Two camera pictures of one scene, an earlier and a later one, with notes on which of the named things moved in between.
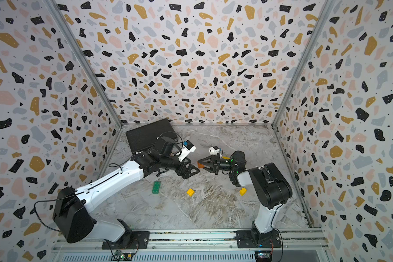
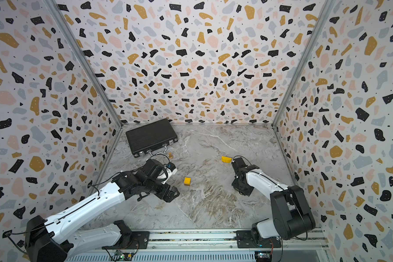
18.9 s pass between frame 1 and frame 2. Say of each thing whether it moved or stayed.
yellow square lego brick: moved
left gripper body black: moved
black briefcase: stayed
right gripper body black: moved
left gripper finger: moved
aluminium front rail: stayed
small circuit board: stayed
